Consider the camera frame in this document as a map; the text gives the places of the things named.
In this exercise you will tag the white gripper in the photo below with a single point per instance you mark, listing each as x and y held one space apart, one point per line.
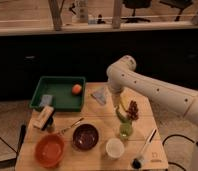
116 99

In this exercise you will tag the grey blue towel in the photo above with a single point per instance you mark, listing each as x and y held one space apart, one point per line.
100 95

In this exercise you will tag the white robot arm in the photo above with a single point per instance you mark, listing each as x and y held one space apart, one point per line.
182 100

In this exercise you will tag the purple bowl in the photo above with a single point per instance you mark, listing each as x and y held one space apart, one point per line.
85 137

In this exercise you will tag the orange bowl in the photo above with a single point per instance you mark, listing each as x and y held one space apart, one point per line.
49 150

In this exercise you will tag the yellow banana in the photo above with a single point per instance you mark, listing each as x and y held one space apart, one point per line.
124 103

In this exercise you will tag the purple grapes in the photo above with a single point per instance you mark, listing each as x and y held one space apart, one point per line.
133 111

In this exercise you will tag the green pepper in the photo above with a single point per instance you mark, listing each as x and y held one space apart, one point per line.
122 118

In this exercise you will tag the green cup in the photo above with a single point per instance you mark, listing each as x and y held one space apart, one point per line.
125 130

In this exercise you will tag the orange fruit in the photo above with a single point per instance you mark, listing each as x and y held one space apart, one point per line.
76 89

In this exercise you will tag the metal fork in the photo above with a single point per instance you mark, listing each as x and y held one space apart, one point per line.
71 126

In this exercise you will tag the white cup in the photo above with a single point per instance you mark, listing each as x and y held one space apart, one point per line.
114 148

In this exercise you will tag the green plastic tray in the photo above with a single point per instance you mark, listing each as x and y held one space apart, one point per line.
60 88

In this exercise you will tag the white dish brush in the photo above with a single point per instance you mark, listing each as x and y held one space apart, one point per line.
138 161

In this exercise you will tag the black office chair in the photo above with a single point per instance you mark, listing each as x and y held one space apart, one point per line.
134 5

